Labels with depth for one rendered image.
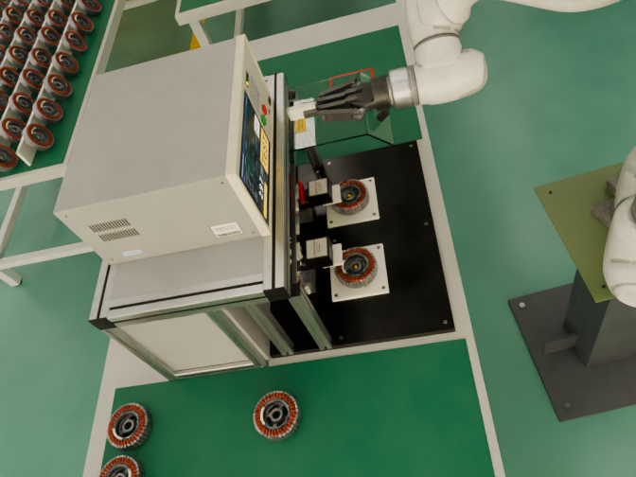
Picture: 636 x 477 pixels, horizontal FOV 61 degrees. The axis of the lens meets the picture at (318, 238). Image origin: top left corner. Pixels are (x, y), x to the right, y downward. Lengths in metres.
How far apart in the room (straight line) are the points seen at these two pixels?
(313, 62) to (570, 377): 1.47
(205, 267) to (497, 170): 1.74
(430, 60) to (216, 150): 0.49
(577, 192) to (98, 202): 1.19
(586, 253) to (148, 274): 1.05
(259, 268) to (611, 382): 1.40
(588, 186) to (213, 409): 1.14
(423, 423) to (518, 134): 1.78
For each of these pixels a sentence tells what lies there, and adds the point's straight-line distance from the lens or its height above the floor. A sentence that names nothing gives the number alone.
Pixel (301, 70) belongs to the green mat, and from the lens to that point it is 2.15.
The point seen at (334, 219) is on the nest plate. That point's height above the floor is 0.78.
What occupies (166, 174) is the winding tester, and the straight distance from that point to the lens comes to 1.10.
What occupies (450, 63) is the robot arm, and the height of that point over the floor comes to 1.23.
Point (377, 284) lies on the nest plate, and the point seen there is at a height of 0.78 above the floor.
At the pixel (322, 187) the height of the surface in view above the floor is 0.87.
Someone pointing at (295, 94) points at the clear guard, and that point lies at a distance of 1.54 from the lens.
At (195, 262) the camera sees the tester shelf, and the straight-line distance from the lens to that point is 1.21.
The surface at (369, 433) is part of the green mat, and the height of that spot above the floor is 0.75.
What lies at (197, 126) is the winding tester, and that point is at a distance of 1.16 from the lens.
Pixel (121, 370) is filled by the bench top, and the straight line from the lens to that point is 1.65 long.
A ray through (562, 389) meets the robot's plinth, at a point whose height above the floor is 0.02.
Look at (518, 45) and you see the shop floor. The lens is 3.27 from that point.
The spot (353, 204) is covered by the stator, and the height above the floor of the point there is 0.82.
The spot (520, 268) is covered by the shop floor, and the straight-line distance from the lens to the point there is 2.33.
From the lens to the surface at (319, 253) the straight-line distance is 1.34.
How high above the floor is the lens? 2.01
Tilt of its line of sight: 52 degrees down
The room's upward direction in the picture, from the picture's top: 25 degrees counter-clockwise
